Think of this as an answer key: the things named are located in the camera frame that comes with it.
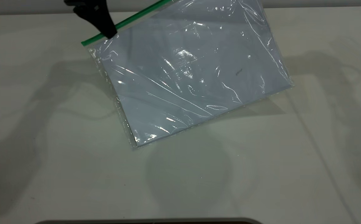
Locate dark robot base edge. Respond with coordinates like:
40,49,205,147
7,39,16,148
34,217,263,224

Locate transparent zip bag green zipper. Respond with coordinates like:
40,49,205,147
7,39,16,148
81,0,294,152

